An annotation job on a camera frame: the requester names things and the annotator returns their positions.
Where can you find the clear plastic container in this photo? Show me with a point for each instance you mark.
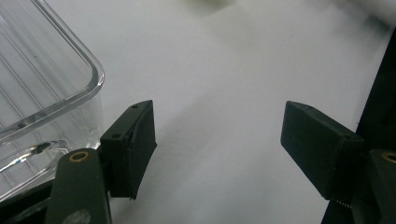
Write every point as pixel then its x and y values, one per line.
pixel 46 62

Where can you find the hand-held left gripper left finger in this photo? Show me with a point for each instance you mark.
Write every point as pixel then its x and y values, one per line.
pixel 130 149

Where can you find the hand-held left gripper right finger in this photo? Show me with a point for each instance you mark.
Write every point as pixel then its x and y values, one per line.
pixel 320 149

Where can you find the white table cover board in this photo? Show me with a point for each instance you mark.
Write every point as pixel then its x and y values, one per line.
pixel 218 77

